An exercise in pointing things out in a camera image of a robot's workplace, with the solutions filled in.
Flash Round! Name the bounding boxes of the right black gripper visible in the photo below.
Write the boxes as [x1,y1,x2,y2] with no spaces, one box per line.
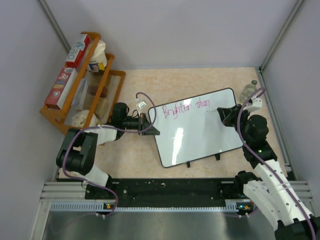
[217,103,251,145]

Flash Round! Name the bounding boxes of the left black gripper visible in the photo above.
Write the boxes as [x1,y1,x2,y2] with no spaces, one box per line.
[122,113,160,136]

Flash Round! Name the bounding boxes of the white whiteboard black frame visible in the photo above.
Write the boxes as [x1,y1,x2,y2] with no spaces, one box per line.
[148,88,243,168]

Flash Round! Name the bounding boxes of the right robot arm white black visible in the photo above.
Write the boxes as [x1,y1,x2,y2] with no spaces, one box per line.
[217,104,320,240]

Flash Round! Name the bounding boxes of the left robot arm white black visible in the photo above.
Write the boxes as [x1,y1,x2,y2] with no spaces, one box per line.
[56,102,160,199]

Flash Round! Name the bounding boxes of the orange wooden shelf rack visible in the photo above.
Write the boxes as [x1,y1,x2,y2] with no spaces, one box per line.
[39,31,126,135]

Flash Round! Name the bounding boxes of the white crumpled bag lower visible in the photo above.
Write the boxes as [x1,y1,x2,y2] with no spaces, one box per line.
[71,110,98,128]

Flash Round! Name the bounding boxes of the clear plastic box on shelf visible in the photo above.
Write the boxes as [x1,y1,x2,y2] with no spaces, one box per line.
[71,78,89,111]

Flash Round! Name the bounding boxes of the red 3D toothpaste box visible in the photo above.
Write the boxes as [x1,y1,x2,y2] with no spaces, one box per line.
[44,67,78,110]

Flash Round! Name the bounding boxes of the red white toothpaste box upper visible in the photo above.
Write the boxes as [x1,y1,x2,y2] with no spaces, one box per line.
[65,34,91,68]

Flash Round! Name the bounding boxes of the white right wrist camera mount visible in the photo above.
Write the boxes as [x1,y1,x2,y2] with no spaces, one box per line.
[244,97,263,113]

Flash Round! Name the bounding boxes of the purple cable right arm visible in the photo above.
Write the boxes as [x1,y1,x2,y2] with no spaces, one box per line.
[236,87,317,240]

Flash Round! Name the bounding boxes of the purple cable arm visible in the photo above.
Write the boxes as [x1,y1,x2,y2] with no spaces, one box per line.
[236,87,317,240]
[62,91,158,218]

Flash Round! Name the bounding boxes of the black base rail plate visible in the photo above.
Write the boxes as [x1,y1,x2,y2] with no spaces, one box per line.
[84,177,253,208]

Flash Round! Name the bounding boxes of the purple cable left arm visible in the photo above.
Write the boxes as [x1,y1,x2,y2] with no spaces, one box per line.
[62,91,158,218]

